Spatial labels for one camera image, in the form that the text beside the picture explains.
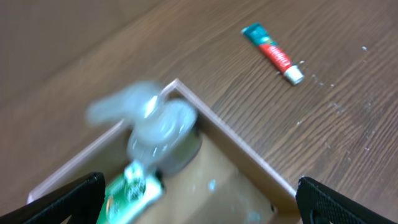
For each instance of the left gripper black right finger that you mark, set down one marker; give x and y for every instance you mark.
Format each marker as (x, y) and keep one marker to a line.
(319, 204)

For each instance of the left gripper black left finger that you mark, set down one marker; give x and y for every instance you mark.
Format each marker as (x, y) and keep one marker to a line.
(77, 202)

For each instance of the green soap bar packet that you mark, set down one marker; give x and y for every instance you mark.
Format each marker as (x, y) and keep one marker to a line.
(129, 194)

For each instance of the clear soap pump bottle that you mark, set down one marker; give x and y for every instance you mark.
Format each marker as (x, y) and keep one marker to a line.
(164, 136)

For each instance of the pink open box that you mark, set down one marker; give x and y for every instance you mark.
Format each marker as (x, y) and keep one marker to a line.
(226, 182)

